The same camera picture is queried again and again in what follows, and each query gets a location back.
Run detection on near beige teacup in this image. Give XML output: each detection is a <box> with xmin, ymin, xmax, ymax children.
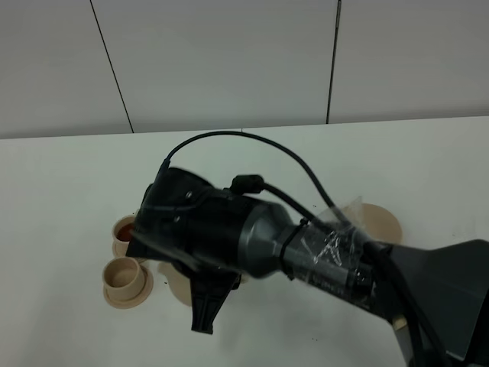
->
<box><xmin>102</xmin><ymin>258</ymin><xmax>145</xmax><ymax>301</ymax></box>

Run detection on beige teapot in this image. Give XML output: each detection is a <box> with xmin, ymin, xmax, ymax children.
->
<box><xmin>157</xmin><ymin>261</ymin><xmax>251</xmax><ymax>307</ymax></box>

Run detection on beige teacup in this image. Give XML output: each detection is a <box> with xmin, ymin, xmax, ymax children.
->
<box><xmin>102</xmin><ymin>258</ymin><xmax>145</xmax><ymax>301</ymax></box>
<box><xmin>112</xmin><ymin>215</ymin><xmax>136</xmax><ymax>258</ymax></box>

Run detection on beige teapot saucer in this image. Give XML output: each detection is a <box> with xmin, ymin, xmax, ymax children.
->
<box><xmin>342</xmin><ymin>203</ymin><xmax>403</xmax><ymax>245</ymax></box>

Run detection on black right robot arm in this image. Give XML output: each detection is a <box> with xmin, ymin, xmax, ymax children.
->
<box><xmin>127</xmin><ymin>167</ymin><xmax>488</xmax><ymax>366</ymax></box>

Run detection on far beige cup saucer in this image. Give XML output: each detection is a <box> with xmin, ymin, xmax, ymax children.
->
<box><xmin>112</xmin><ymin>243</ymin><xmax>147</xmax><ymax>265</ymax></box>

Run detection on beige cup saucer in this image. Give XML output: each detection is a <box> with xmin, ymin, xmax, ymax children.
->
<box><xmin>112</xmin><ymin>243</ymin><xmax>147</xmax><ymax>265</ymax></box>
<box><xmin>103</xmin><ymin>267</ymin><xmax>153</xmax><ymax>309</ymax></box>

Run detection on far beige teacup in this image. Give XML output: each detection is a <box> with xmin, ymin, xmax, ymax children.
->
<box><xmin>112</xmin><ymin>215</ymin><xmax>136</xmax><ymax>258</ymax></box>

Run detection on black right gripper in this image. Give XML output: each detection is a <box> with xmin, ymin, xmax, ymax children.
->
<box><xmin>126</xmin><ymin>168</ymin><xmax>248</xmax><ymax>335</ymax></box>

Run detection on near beige cup saucer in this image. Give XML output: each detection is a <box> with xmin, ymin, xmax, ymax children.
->
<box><xmin>103</xmin><ymin>267</ymin><xmax>153</xmax><ymax>309</ymax></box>

